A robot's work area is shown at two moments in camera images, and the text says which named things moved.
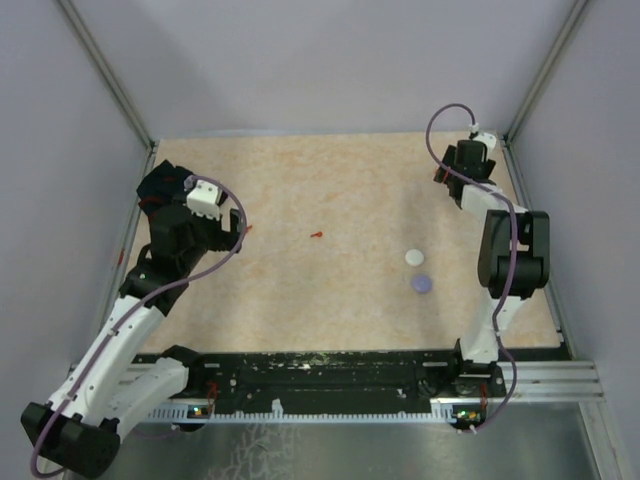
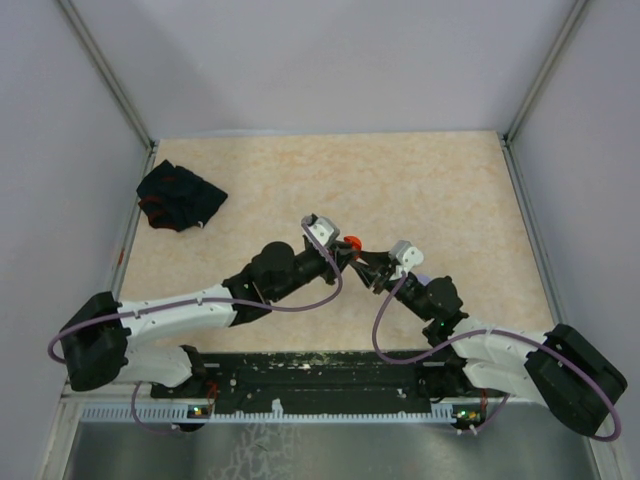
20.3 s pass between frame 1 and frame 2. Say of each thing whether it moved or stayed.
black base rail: stayed
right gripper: moved
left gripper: moved
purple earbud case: stayed
